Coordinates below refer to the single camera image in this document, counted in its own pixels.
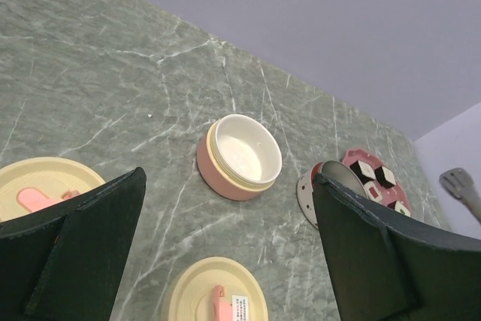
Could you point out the sushi roll white top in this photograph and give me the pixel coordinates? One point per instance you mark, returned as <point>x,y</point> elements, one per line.
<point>363,171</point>

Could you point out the steel bowl red band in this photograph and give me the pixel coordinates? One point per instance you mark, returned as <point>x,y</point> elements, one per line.
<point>334,172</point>

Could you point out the sushi roll red centre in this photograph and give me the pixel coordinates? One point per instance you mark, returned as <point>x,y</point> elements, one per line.
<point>373,192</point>

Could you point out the pink octagonal plate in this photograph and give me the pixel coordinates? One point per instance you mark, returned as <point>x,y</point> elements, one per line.
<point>396,193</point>

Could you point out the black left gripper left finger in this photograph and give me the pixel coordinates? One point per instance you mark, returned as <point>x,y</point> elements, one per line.
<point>66,262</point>

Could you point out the steel tongs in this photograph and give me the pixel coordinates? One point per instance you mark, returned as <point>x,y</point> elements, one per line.
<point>460,185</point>

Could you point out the pink bowl white inside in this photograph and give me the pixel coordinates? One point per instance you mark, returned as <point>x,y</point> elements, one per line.
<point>239,158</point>

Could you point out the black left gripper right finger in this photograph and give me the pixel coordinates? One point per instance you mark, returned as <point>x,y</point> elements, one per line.
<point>386,266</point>

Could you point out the cream lid with label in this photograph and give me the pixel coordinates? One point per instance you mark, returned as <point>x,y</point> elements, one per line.
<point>215,288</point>

